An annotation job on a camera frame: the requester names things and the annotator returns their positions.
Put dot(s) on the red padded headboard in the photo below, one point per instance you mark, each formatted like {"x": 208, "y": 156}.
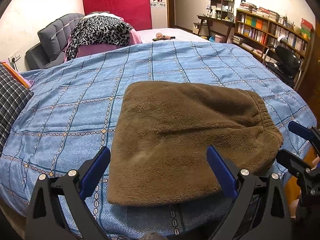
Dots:
{"x": 117, "y": 5}

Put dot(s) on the black flat object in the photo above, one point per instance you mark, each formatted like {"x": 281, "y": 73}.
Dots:
{"x": 162, "y": 39}

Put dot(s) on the wooden bookshelf with books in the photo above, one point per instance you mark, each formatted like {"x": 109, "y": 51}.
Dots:
{"x": 272, "y": 33}

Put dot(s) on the blue plastic basin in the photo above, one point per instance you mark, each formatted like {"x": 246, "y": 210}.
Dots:
{"x": 211, "y": 39}

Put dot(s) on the small round fan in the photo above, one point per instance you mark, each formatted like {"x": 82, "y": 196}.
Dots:
{"x": 159, "y": 34}

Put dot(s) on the brown fleece pants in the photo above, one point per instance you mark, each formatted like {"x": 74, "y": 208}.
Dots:
{"x": 190, "y": 140}

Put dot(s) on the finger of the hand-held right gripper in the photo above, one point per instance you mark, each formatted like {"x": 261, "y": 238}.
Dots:
{"x": 291, "y": 158}
{"x": 301, "y": 131}

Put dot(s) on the leopard print cloth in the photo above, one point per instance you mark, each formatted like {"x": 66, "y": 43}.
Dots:
{"x": 100, "y": 33}

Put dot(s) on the dark plaid pillow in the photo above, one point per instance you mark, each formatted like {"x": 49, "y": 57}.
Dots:
{"x": 12, "y": 97}

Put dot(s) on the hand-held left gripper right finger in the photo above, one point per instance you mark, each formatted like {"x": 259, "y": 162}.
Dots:
{"x": 222, "y": 172}

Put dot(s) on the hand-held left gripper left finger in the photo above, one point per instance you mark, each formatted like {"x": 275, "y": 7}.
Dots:
{"x": 93, "y": 172}

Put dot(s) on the white wall socket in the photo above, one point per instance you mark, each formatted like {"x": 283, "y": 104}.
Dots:
{"x": 13, "y": 58}

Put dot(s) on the blue checked blanket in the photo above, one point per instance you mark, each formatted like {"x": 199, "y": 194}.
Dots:
{"x": 75, "y": 100}

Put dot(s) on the pink plastic bucket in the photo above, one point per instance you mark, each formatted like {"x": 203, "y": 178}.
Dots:
{"x": 220, "y": 39}

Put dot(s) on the small wooden desk shelf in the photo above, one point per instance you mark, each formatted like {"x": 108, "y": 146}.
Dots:
{"x": 222, "y": 6}

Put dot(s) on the black chair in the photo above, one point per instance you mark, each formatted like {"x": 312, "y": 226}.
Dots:
{"x": 283, "y": 62}

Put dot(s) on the pink bed sheet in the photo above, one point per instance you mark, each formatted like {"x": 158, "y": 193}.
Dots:
{"x": 172, "y": 33}

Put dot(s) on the wooden desk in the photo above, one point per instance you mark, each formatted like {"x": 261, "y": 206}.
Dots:
{"x": 215, "y": 22}

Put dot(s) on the person's right hand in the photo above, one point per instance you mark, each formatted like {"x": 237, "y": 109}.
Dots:
{"x": 316, "y": 162}

